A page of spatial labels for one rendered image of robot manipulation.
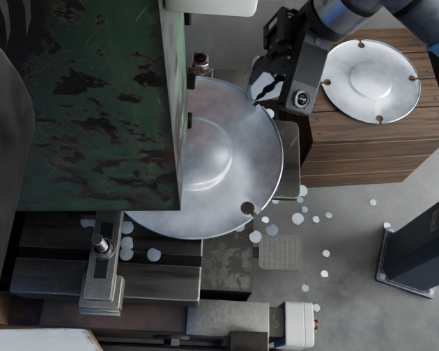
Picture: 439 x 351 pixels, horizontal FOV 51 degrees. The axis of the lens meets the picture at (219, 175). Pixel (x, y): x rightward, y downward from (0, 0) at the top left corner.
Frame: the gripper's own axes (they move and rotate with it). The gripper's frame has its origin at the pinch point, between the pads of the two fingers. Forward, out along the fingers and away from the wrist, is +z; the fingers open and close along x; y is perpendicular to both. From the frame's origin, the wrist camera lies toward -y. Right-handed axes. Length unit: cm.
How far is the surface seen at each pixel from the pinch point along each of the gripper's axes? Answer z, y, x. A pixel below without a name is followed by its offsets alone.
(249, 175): 1.6, -13.6, 0.4
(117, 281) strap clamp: 14.4, -29.5, 16.6
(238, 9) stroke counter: -43, -28, 28
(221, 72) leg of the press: 15.9, 16.2, -2.1
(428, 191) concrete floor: 42, 16, -97
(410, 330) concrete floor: 48, -30, -84
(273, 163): -0.1, -11.3, -3.2
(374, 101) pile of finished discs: 23, 29, -55
